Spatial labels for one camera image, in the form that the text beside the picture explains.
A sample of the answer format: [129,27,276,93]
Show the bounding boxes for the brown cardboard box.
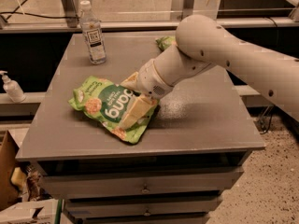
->
[0,131,19,210]

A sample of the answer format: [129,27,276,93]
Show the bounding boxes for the white pump dispenser bottle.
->
[0,71,26,103]

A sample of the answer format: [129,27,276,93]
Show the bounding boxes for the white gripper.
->
[119,59,173,130]

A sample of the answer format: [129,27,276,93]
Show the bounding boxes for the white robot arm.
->
[121,15,299,120]

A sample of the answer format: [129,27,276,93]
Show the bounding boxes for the black cable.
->
[0,0,80,21]

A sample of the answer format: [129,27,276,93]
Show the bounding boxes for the small green snack bag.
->
[155,36,177,51]

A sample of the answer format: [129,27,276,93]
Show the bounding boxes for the green dang rice chip bag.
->
[68,76,159,144]

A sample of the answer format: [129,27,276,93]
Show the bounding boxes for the grey drawer cabinet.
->
[17,32,264,224]

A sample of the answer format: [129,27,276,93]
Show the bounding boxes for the white cardboard box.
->
[0,199,62,224]

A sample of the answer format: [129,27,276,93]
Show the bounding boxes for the clear plastic water bottle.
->
[79,0,107,64]

